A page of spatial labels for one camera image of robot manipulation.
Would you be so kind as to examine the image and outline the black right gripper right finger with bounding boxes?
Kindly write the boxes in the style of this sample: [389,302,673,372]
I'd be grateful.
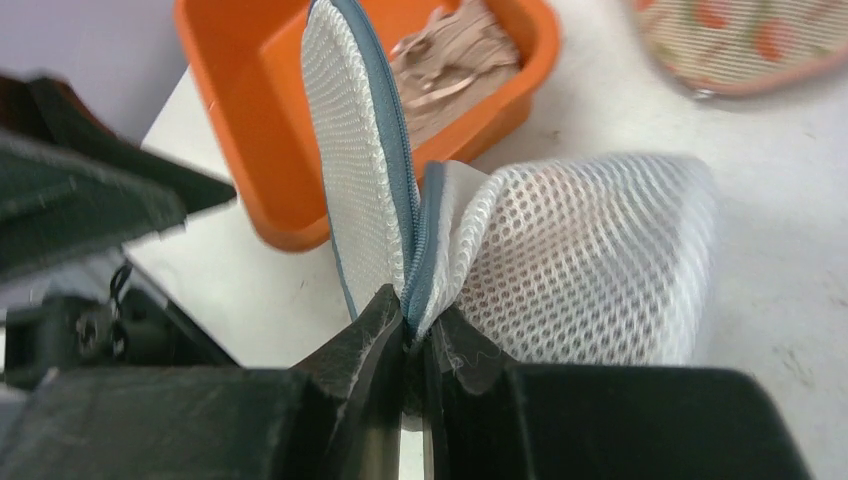
[423,306,524,479]

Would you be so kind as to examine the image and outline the beige crumpled garment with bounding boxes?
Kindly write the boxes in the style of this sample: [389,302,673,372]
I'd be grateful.
[390,1,521,148]

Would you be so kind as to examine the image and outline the floral padded bra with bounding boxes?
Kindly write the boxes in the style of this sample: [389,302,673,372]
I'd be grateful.
[626,0,847,96]

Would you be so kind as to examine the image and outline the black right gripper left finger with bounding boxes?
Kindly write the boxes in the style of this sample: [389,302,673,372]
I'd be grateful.
[291,285,406,479]

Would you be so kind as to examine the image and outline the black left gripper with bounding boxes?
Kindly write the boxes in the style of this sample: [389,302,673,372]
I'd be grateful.
[1,77,237,388]

